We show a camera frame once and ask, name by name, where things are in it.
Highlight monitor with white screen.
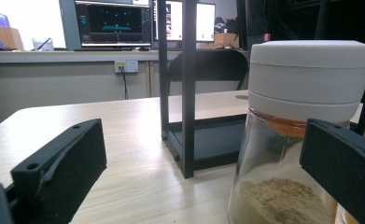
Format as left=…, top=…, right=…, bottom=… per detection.
left=153, top=0, right=217, bottom=43

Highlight clear plastic container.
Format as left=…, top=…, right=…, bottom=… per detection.
left=31, top=36, right=55, bottom=51

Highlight long grey wall desk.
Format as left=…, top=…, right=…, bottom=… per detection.
left=0, top=49, right=249, bottom=64

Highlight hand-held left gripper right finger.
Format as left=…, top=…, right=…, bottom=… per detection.
left=299, top=118, right=365, bottom=224

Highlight black power cable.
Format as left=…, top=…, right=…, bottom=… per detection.
left=118, top=65, right=130, bottom=101

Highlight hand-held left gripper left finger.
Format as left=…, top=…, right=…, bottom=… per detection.
left=10, top=118, right=108, bottom=224

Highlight monitor with dark screen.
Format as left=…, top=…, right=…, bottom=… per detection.
left=74, top=0, right=153, bottom=49

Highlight white-lidded glass jar beige powder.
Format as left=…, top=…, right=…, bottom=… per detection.
left=227, top=39, right=365, bottom=224

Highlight white wall socket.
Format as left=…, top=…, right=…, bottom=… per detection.
left=114, top=60, right=139, bottom=74

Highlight black metal rack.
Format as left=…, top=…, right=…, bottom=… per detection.
left=156, top=0, right=365, bottom=180

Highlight brown cardboard box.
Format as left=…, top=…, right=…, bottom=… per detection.
left=214, top=32, right=240, bottom=49
left=0, top=26, right=24, bottom=51

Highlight black bags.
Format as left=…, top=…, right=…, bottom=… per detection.
left=214, top=17, right=239, bottom=35

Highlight dark curtain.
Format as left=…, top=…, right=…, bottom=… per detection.
left=235, top=0, right=365, bottom=50

